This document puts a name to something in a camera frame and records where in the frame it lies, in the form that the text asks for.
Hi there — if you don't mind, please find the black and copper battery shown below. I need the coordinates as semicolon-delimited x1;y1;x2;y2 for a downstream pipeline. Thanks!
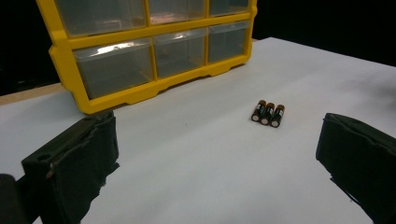
269;104;286;129
250;99;267;122
260;102;276;126

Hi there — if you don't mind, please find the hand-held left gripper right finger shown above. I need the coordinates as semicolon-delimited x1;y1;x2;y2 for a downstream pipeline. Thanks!
315;112;396;224

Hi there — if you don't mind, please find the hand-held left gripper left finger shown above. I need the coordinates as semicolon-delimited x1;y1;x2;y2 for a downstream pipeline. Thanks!
21;110;120;224

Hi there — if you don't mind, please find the clear plastic drawer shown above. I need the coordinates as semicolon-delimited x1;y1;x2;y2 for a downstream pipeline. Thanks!
153;27;207;78
73;37;154;100
148;0;209;26
207;21;251;64
55;0;148;37
208;0;250;17

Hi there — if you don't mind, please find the white paper sheet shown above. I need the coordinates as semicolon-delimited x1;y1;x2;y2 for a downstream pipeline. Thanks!
0;36;396;224

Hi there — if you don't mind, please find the yellow drawer organizer cabinet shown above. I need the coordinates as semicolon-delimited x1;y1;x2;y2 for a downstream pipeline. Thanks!
35;0;259;116

